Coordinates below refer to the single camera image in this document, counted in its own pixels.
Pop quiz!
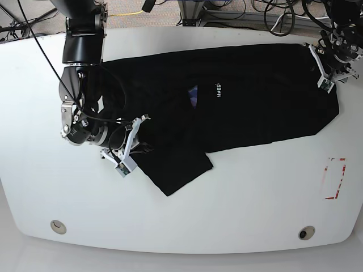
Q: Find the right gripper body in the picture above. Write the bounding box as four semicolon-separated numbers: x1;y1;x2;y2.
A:
98;120;154;157

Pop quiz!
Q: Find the table cable grommet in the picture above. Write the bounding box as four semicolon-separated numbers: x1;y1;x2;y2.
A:
298;226;315;240
50;220;66;235

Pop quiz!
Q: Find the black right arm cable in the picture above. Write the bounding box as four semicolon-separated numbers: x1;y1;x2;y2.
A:
16;0;134;124

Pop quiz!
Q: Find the red tape rectangle marking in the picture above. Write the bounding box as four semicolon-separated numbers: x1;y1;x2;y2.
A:
321;158;347;200

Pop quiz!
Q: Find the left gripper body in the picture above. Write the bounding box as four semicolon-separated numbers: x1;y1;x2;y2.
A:
318;24;362;81

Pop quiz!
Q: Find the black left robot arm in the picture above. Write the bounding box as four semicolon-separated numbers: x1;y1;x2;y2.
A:
319;1;362;82

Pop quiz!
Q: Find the left table cable grommet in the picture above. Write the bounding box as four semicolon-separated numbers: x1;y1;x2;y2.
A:
50;220;66;235

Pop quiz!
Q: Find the right table cable grommet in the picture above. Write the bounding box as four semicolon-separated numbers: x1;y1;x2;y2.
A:
298;226;315;240

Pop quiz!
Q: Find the black T-shirt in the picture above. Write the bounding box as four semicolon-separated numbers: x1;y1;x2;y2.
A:
94;44;339;196

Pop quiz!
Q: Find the aluminium frame stand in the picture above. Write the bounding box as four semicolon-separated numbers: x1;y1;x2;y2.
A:
177;1;205;27

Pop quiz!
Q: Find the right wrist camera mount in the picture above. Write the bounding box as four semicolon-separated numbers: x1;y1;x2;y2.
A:
100;114;150;177

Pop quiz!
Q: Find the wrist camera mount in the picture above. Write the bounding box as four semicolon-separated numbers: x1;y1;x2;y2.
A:
304;41;362;94
100;114;150;177

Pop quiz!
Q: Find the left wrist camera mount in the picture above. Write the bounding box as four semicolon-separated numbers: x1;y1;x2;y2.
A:
304;41;362;94

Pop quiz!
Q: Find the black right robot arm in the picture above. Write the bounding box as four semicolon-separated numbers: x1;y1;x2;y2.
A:
53;1;154;157

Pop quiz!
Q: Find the yellow cable on floor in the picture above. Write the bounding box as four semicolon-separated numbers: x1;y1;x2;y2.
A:
107;10;144;18

